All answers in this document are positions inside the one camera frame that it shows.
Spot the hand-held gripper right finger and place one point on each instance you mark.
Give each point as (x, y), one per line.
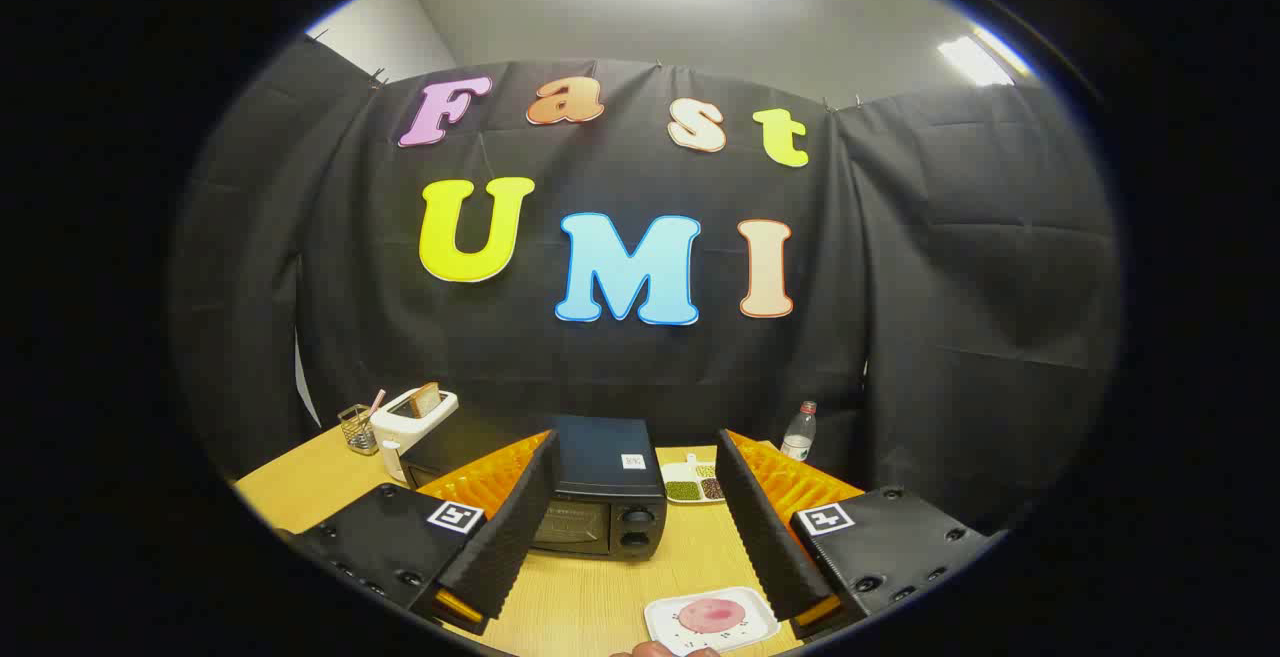
(770, 537)

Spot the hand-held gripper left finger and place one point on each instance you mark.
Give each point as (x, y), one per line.
(510, 537)

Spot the pink ham slice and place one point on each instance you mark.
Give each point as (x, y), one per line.
(712, 617)

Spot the black toaster oven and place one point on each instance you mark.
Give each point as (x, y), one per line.
(600, 457)

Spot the white food tray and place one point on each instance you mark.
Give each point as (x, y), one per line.
(665, 622)

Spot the white pop-up toaster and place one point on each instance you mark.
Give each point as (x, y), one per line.
(400, 427)

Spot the white divided bean dish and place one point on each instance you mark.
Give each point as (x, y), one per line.
(685, 490)

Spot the clear plastic water bottle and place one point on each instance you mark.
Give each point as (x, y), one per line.
(798, 437)

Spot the brown toast slice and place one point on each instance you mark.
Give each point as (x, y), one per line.
(428, 400)

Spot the pink straw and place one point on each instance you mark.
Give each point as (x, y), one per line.
(376, 403)

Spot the ceiling light panel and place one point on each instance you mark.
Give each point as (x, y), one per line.
(975, 62)

